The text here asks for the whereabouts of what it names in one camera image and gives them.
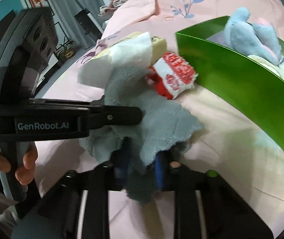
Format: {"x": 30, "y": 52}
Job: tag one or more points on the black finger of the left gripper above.
{"x": 103, "y": 115}

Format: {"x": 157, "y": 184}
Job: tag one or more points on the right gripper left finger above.
{"x": 77, "y": 205}

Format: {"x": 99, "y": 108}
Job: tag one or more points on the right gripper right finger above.
{"x": 205, "y": 205}

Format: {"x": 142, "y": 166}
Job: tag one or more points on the grey knitted cloth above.
{"x": 165, "y": 125}

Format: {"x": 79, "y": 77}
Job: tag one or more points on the blue plush elephant toy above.
{"x": 259, "y": 38}

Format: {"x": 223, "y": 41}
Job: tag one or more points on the cream yellow towel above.
{"x": 273, "y": 68}

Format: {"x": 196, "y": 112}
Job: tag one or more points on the pink printed tablecloth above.
{"x": 244, "y": 155}

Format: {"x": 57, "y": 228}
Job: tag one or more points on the potted plant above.
{"x": 66, "y": 50}

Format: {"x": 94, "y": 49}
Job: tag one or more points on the large yellow tissue pack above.
{"x": 137, "y": 49}

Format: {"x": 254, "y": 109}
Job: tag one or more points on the red white sock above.
{"x": 171, "y": 75}

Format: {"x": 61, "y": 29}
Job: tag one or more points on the black stand with mirror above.
{"x": 88, "y": 22}

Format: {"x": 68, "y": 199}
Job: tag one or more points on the pink clothes pile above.
{"x": 108, "y": 10}

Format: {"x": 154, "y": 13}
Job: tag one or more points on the green cardboard box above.
{"x": 249, "y": 87}

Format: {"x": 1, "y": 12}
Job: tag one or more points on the black camera module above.
{"x": 25, "y": 50}

